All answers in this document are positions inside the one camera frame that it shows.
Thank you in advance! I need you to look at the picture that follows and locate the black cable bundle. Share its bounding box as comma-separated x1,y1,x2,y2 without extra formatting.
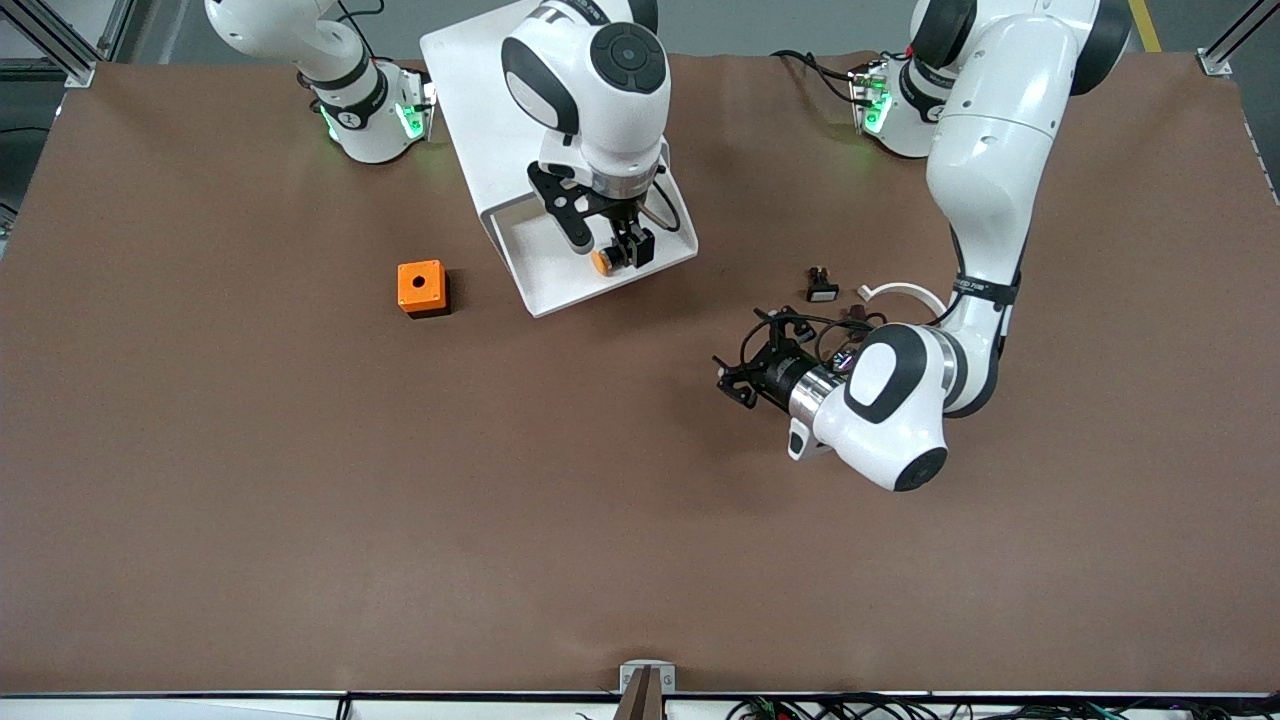
725,693,1280,720

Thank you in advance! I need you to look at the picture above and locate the aluminium frame profile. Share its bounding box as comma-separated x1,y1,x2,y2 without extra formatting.
1197,0,1280,78
0,0,136,89

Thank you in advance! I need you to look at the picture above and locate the white table edge rail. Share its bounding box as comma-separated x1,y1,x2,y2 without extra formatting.
0,690,1280,720

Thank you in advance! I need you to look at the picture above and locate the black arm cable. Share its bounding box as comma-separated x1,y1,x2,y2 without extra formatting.
640,175,684,236
745,308,886,366

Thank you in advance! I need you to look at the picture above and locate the orange button enclosure box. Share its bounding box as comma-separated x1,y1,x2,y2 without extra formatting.
397,260,451,319

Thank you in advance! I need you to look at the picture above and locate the white curved plastic bracket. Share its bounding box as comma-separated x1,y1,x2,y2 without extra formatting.
857,282,951,326

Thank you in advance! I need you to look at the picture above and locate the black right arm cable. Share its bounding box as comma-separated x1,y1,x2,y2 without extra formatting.
640,175,684,236

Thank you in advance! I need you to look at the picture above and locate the grey metal bracket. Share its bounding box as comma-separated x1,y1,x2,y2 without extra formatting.
620,660,676,695

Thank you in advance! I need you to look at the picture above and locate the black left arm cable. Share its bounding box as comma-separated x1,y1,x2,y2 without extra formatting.
745,308,886,366

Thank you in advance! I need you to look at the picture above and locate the black base cable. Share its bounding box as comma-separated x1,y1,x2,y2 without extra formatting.
770,48,861,106

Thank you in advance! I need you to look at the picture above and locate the brown upright pole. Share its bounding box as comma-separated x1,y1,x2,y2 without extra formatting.
612,668,666,720

